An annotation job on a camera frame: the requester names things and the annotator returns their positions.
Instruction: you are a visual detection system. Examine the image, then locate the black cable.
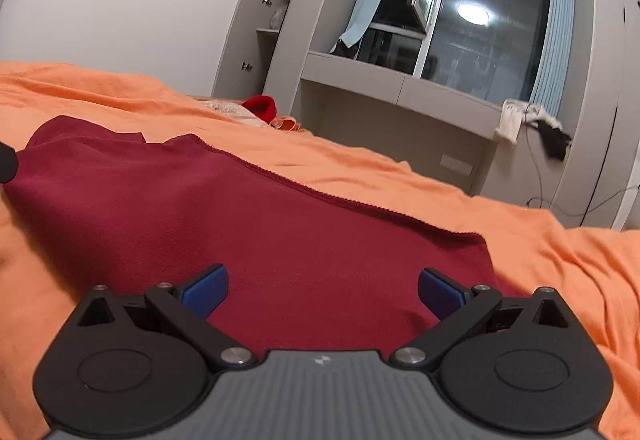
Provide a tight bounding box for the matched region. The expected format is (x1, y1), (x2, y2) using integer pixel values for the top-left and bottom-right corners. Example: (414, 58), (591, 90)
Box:
(549, 184), (640, 217)
(521, 107), (549, 211)

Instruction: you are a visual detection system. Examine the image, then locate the black cloth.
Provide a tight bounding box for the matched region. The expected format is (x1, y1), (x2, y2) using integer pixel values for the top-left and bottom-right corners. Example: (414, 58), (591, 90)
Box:
(531, 118), (574, 160)

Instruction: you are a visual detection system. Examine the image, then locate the dark red long-sleeve shirt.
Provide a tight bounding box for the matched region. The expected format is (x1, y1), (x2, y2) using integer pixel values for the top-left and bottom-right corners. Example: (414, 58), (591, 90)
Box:
(2, 116), (527, 356)

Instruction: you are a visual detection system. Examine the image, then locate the grey built-in desk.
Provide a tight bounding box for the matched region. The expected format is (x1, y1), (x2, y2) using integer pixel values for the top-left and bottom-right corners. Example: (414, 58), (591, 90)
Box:
(291, 50), (507, 197)

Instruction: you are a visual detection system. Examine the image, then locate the small orange cloth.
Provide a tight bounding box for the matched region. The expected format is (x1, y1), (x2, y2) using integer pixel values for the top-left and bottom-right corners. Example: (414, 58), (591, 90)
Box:
(269, 116), (304, 133)

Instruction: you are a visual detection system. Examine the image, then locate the bright red cloth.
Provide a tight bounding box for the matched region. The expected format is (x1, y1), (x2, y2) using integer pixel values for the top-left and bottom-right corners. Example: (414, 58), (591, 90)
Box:
(241, 94), (279, 125)

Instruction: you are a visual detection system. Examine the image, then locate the white wall outlet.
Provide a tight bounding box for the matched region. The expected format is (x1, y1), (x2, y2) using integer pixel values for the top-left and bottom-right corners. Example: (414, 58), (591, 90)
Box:
(439, 155), (474, 177)

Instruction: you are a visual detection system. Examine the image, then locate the window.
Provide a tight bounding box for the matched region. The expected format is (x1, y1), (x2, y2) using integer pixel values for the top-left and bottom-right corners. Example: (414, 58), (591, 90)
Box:
(356, 0), (554, 104)

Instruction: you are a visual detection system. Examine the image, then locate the clear plastic bag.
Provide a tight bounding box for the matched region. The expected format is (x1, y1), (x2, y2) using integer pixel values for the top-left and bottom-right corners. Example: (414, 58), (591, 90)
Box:
(268, 4), (290, 31)

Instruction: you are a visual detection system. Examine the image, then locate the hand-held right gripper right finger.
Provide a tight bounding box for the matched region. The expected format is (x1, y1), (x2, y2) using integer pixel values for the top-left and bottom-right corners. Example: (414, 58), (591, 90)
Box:
(391, 267), (584, 372)

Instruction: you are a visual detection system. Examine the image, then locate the tall grey cabinet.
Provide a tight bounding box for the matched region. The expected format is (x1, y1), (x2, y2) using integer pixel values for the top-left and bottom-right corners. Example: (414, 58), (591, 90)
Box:
(475, 0), (640, 231)

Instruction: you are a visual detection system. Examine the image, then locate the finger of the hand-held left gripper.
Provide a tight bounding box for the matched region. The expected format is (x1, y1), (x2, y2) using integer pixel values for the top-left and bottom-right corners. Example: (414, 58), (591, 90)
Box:
(0, 142), (21, 185)

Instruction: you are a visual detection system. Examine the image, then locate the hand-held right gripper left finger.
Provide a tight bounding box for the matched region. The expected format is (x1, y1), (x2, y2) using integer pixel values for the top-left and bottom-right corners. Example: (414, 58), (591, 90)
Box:
(65, 264), (257, 373)

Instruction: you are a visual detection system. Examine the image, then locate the orange blanket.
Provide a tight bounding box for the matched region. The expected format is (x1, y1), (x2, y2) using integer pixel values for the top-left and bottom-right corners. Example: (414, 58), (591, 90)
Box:
(0, 61), (640, 440)

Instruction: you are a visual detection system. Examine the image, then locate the pale pink cloth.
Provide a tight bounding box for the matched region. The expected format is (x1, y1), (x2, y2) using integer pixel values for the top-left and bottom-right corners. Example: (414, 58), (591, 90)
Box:
(201, 100), (259, 121)

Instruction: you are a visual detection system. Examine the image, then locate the white cloth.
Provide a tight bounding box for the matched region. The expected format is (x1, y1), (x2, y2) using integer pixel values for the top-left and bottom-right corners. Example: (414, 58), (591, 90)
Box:
(493, 98), (544, 147)

